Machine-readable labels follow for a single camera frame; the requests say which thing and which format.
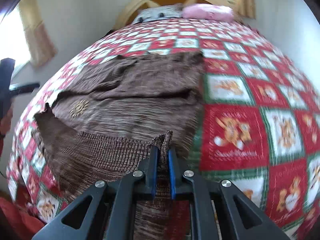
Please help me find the brown knitted sweater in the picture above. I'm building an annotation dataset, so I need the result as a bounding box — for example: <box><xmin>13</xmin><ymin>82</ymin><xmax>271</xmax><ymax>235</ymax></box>
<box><xmin>33</xmin><ymin>51</ymin><xmax>204</xmax><ymax>239</ymax></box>

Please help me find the beige curtain left window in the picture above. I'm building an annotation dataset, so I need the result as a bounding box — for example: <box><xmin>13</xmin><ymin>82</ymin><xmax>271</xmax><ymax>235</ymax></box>
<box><xmin>18</xmin><ymin>0</ymin><xmax>57</xmax><ymax>68</ymax></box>

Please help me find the red patchwork teddy bear quilt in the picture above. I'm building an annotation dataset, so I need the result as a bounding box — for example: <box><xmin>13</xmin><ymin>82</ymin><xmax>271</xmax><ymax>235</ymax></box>
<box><xmin>6</xmin><ymin>18</ymin><xmax>319</xmax><ymax>239</ymax></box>

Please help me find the grey white patterned pillow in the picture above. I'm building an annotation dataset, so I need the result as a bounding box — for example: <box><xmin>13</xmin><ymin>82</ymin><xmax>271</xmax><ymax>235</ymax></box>
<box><xmin>131</xmin><ymin>3</ymin><xmax>183</xmax><ymax>24</ymax></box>

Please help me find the pink pillow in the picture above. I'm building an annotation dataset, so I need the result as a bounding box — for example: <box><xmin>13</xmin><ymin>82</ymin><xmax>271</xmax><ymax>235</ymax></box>
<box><xmin>182</xmin><ymin>3</ymin><xmax>234</xmax><ymax>22</ymax></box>

